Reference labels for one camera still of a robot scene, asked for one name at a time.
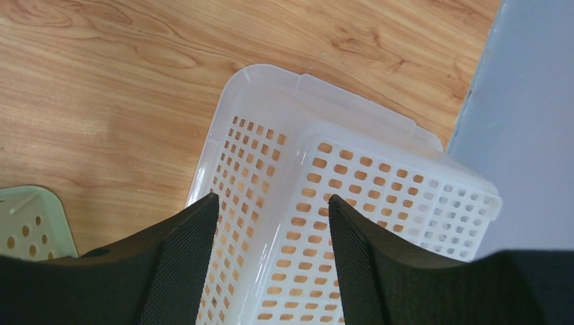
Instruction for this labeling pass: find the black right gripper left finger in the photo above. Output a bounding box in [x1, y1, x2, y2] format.
[1, 193, 219, 324]

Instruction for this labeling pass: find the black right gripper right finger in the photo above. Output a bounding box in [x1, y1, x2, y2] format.
[328, 195, 573, 324]

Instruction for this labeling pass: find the green plastic basket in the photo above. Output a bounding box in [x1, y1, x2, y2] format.
[1, 186, 79, 261]

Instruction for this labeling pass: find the large white plastic basket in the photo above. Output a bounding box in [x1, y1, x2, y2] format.
[187, 64, 503, 324]

